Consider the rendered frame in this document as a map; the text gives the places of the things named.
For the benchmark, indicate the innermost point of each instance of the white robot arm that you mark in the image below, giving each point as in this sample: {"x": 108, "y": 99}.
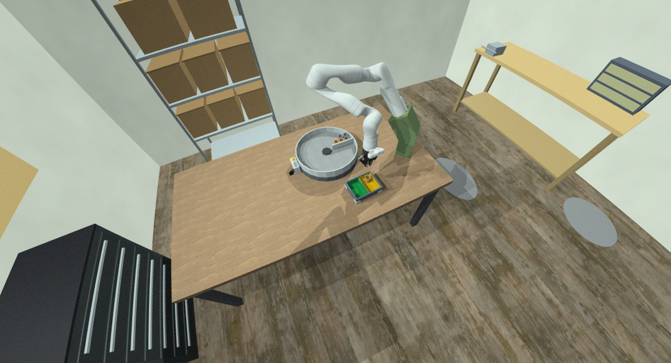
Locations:
{"x": 319, "y": 76}

